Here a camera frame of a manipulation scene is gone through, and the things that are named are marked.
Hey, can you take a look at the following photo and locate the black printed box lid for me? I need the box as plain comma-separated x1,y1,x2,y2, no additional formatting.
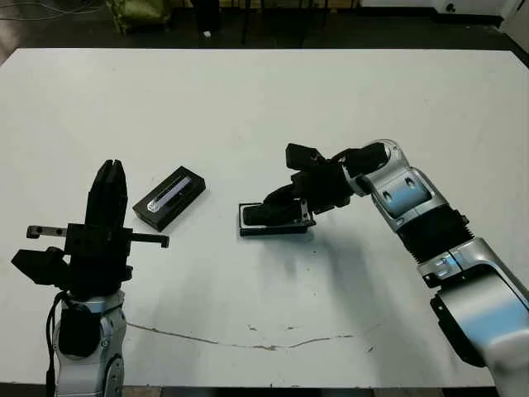
131,165,207,232

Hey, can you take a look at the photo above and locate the black box white insert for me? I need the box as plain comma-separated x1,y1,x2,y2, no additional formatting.
237,201,317,237

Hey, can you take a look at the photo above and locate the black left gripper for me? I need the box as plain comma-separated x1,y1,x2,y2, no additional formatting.
26,160,171,297

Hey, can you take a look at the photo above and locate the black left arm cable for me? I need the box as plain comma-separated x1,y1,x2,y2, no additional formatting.
44,291,63,397

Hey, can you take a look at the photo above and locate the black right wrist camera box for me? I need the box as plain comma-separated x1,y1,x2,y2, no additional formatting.
284,142,326,171

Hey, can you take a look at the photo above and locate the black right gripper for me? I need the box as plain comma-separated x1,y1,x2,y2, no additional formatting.
262,163,353,227

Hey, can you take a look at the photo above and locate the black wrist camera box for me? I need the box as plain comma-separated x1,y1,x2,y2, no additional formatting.
11,246,71,286
284,142,326,171

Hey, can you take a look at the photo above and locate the olive green bag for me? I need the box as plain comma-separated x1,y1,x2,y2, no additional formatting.
106,0,170,36

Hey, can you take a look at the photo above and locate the dark upright post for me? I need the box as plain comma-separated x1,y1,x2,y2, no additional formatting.
193,0,220,34

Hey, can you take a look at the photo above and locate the thin grey floor cable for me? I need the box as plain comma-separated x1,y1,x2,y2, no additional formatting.
0,0,108,22

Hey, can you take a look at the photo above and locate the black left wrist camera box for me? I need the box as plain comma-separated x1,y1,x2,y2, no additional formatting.
11,246,71,286

